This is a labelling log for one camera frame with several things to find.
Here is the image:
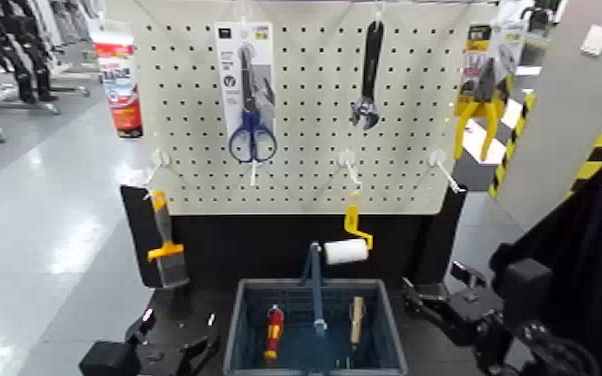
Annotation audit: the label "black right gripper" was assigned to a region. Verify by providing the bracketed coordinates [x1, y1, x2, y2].
[401, 260, 504, 347]

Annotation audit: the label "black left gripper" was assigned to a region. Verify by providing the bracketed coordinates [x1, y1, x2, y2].
[125, 308, 224, 376]

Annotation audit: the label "blue grey plastic crate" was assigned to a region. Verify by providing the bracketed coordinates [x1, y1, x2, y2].
[222, 240, 409, 376]

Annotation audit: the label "yellow paint roller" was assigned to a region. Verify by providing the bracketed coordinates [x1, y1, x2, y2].
[323, 190, 375, 267]

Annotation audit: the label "orange grey paint brush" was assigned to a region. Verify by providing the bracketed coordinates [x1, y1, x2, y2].
[145, 189, 191, 289]

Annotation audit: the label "red yellow screwdriver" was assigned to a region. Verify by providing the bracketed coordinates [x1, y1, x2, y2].
[263, 303, 286, 362]

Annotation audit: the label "yellow black hazard tape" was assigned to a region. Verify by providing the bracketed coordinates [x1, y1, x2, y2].
[564, 130, 602, 200]

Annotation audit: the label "beige perforated pegboard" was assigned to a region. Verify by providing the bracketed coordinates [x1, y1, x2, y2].
[131, 0, 499, 216]

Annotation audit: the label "black adjustable wrench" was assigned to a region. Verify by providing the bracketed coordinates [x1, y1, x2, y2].
[349, 19, 386, 132]

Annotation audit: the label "pliers packaging card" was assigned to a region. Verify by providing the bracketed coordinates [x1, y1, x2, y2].
[462, 21, 529, 109]

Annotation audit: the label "red white sealant tube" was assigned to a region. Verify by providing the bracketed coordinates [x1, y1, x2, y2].
[92, 30, 145, 140]

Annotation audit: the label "white metal floor stand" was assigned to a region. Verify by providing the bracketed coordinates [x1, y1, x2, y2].
[0, 49, 93, 145]

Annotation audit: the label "black humanoid robot legs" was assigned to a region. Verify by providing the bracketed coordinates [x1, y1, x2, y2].
[0, 0, 61, 105]

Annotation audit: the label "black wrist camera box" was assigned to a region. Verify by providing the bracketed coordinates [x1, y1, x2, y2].
[78, 339, 143, 376]
[499, 256, 555, 318]

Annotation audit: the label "wooden handled tool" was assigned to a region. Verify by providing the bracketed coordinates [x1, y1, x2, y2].
[348, 295, 367, 370]

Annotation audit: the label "yellow black striped post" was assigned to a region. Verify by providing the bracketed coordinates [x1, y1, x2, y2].
[487, 92, 538, 200]

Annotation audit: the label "yellow handled pliers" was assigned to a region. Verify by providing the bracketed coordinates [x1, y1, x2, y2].
[452, 56, 515, 163]

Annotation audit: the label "blue handled scissors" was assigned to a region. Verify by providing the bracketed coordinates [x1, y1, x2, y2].
[227, 43, 279, 164]

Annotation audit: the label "blue-handled scissors in package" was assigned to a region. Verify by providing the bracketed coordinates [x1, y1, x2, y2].
[214, 21, 278, 155]

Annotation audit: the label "white wall plate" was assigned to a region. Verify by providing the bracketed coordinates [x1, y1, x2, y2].
[580, 23, 602, 57]

